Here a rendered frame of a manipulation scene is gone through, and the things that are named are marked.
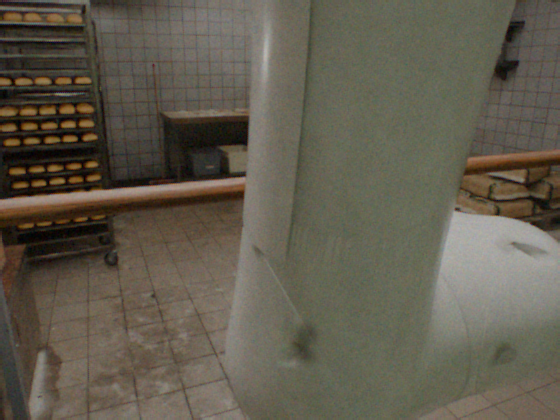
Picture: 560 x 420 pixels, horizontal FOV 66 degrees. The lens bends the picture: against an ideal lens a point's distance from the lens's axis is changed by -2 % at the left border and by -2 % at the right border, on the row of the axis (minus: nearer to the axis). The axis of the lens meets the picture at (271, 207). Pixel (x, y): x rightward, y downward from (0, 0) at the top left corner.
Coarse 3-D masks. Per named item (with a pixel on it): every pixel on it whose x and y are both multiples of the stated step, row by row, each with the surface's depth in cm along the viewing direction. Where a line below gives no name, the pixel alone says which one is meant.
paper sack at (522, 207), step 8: (472, 200) 383; (480, 200) 378; (488, 200) 377; (512, 200) 374; (520, 200) 374; (528, 200) 376; (464, 208) 386; (472, 208) 379; (480, 208) 371; (488, 208) 365; (496, 208) 361; (504, 208) 363; (512, 208) 366; (520, 208) 369; (528, 208) 373; (536, 208) 377; (504, 216) 365; (512, 216) 368; (520, 216) 372; (528, 216) 377
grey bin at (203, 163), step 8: (184, 152) 520; (192, 152) 501; (200, 152) 501; (208, 152) 501; (216, 152) 501; (192, 160) 489; (200, 160) 491; (208, 160) 493; (216, 160) 498; (192, 168) 494; (200, 168) 494; (208, 168) 497; (216, 168) 501
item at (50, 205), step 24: (480, 168) 72; (504, 168) 75; (528, 168) 78; (96, 192) 50; (120, 192) 51; (144, 192) 52; (168, 192) 53; (192, 192) 54; (216, 192) 55; (240, 192) 56; (0, 216) 46; (24, 216) 47; (48, 216) 48; (72, 216) 49; (96, 216) 51
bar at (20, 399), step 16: (0, 288) 126; (0, 304) 127; (0, 320) 128; (0, 336) 129; (0, 352) 130; (16, 352) 135; (16, 368) 134; (16, 384) 135; (16, 400) 136; (16, 416) 138
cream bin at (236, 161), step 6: (222, 150) 519; (228, 150) 549; (234, 150) 552; (240, 150) 555; (246, 150) 543; (222, 156) 525; (228, 156) 503; (234, 156) 504; (240, 156) 506; (246, 156) 509; (222, 162) 529; (228, 162) 506; (234, 162) 506; (240, 162) 509; (246, 162) 512; (228, 168) 510; (234, 168) 508; (240, 168) 511
